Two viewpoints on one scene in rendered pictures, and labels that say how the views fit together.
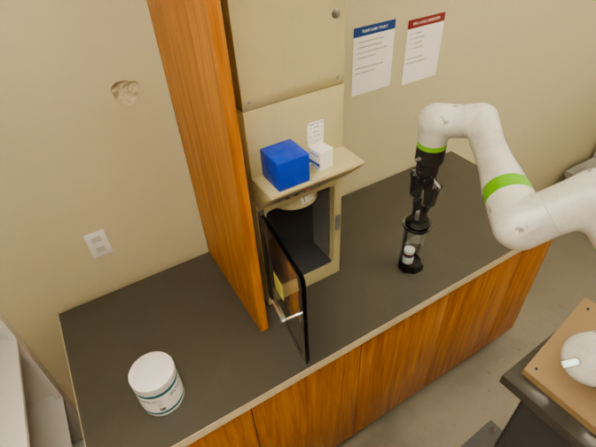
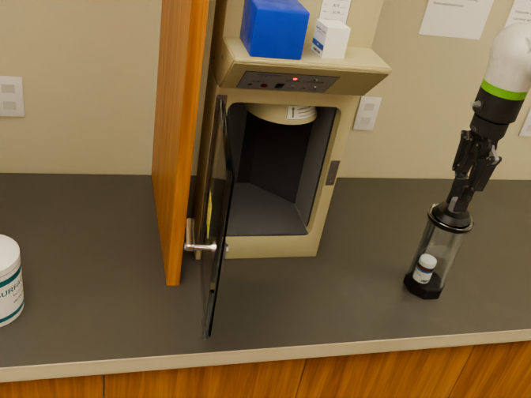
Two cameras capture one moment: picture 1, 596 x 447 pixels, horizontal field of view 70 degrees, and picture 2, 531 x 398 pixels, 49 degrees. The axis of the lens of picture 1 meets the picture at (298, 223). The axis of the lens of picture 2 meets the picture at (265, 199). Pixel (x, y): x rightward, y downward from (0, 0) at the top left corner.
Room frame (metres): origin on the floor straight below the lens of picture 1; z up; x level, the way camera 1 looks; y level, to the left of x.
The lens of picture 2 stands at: (-0.05, -0.20, 1.87)
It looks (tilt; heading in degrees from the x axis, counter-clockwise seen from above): 33 degrees down; 10
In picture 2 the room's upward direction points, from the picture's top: 11 degrees clockwise
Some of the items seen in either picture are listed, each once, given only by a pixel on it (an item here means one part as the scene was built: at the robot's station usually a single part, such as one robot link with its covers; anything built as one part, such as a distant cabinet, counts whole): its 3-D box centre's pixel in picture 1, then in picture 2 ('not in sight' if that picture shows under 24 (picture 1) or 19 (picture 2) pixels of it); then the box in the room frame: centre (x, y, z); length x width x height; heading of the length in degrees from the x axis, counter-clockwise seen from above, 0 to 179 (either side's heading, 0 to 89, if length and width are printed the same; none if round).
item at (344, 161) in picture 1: (309, 184); (303, 76); (1.05, -0.04, 1.46); 0.32 x 0.12 x 0.10; 119
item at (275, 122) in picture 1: (283, 191); (270, 99); (1.21, 0.05, 1.33); 0.32 x 0.25 x 0.77; 119
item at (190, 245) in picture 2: (284, 309); (198, 235); (0.80, 0.05, 1.20); 0.10 x 0.05 x 0.03; 22
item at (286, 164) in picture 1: (285, 164); (273, 26); (1.02, 0.03, 1.56); 0.10 x 0.10 x 0.09; 29
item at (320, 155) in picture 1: (320, 156); (330, 39); (1.07, -0.08, 1.54); 0.05 x 0.05 x 0.06; 37
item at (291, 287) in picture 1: (284, 291); (212, 218); (0.87, 0.05, 1.19); 0.30 x 0.01 x 0.40; 22
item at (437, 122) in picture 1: (437, 125); (520, 59); (1.19, -0.45, 1.56); 0.13 x 0.11 x 0.14; 83
